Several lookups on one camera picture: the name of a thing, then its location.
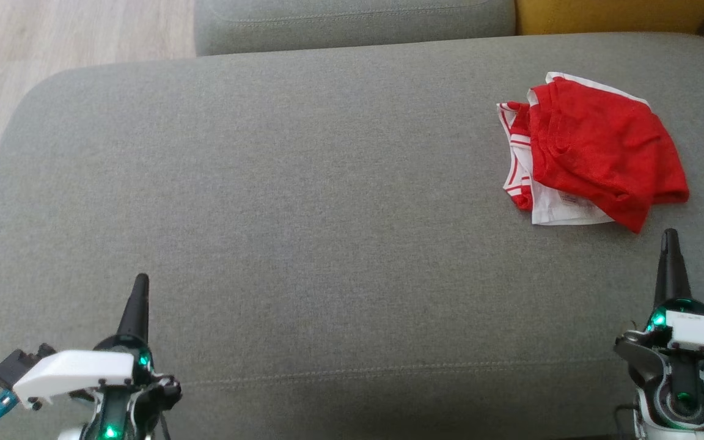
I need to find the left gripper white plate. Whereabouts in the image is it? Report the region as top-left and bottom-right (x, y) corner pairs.
(13, 273), (155, 407)

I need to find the red white basketball jersey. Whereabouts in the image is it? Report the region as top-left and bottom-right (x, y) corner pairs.
(497, 72), (652, 227)

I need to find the yellow cushion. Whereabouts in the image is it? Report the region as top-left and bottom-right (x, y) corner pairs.
(514, 0), (704, 35)

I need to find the grey sofa back cushion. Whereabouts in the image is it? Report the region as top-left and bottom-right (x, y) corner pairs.
(193, 0), (518, 57)

